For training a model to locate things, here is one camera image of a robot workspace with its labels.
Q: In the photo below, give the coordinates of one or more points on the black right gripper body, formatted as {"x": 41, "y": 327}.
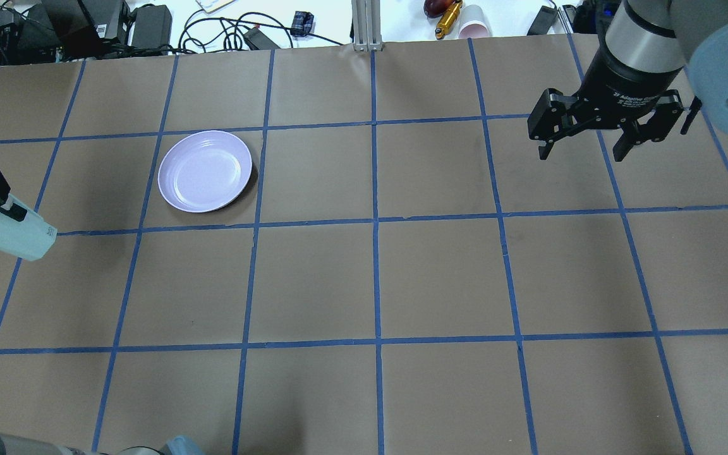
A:
{"x": 623, "y": 83}

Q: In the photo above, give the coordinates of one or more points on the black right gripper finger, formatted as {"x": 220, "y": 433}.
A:
{"x": 548, "y": 135}
{"x": 633, "y": 134}

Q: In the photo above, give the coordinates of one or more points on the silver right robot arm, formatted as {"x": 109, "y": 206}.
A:
{"x": 658, "y": 36}

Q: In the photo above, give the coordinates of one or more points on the pink cup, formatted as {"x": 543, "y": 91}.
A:
{"x": 473, "y": 23}

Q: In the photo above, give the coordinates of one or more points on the lavender plate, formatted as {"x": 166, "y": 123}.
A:
{"x": 205, "y": 171}

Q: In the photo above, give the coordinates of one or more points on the black power adapter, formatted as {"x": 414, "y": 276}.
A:
{"x": 543, "y": 21}

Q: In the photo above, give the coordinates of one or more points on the blue small device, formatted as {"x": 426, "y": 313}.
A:
{"x": 302, "y": 23}

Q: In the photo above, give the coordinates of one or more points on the aluminium frame post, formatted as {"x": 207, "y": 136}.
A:
{"x": 366, "y": 24}

